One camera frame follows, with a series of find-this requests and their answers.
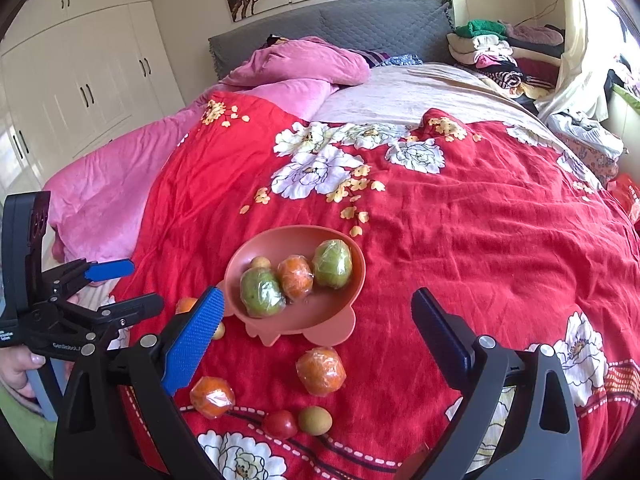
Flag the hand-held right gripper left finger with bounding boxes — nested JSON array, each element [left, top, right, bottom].
[[52, 285, 226, 480]]

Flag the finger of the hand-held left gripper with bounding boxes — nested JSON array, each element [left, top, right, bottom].
[[55, 293, 165, 333], [37, 258, 136, 306]]

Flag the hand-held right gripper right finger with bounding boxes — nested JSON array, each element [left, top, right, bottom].
[[411, 287, 583, 480]]

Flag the plastic-wrapped green fruit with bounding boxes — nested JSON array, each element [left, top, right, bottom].
[[240, 267, 288, 319], [312, 240, 354, 290]]

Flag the red tomato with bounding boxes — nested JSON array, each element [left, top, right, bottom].
[[261, 410, 299, 440]]

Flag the pink plastic bowl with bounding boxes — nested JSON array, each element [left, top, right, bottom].
[[223, 226, 367, 347]]

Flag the person's left forearm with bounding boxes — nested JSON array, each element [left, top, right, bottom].
[[0, 385, 58, 466]]

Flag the person's left hand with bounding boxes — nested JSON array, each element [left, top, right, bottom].
[[0, 345, 48, 401]]

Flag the pink quilt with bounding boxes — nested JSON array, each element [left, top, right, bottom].
[[42, 36, 371, 266]]

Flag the red floral blanket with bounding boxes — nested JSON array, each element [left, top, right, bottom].
[[107, 90, 640, 480]]

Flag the white wardrobe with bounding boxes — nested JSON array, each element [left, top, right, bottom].
[[0, 0, 187, 196]]

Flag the red bag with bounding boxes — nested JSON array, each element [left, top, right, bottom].
[[607, 172, 640, 226]]

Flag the beige bed sheet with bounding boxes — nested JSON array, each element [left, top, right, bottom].
[[305, 62, 566, 151]]

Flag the crumpled white clothing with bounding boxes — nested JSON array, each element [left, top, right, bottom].
[[545, 110, 626, 161]]

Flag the striped dark pillow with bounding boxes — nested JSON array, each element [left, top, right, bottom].
[[357, 49, 396, 67]]

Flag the pile of folded clothes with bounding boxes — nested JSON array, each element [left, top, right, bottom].
[[446, 19, 566, 98]]

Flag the green sill cushion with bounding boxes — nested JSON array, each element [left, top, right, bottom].
[[612, 82, 640, 111]]

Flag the cream curtain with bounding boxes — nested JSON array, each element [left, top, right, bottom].
[[532, 0, 608, 121]]

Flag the dark clothes on sill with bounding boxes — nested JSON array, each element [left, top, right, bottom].
[[602, 55, 640, 101]]

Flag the grey quilted headboard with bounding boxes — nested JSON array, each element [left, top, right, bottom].
[[208, 0, 456, 83]]

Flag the window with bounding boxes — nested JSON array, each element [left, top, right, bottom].
[[607, 0, 640, 61]]

